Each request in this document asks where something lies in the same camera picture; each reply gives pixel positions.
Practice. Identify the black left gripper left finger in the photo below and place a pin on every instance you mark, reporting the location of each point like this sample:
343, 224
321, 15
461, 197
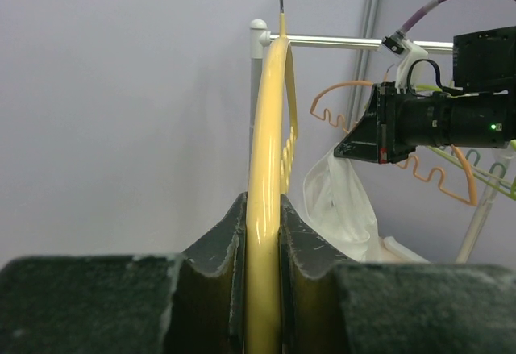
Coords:
186, 302

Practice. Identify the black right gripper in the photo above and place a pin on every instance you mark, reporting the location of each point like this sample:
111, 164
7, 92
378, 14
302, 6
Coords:
374, 139

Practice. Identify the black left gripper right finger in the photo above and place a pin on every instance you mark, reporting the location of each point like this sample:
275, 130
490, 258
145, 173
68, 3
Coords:
333, 304

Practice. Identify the off-white t-shirt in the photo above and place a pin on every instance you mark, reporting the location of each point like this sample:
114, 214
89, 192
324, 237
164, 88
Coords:
338, 208

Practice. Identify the yellow hanger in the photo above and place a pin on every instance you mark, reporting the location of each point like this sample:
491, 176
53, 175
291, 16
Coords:
274, 136

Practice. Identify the orange hanger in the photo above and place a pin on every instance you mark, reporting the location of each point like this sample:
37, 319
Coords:
413, 160

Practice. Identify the mint green hanger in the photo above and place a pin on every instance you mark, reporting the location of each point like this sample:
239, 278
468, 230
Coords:
493, 163

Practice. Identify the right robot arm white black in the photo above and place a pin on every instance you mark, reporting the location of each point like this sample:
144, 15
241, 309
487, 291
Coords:
478, 112

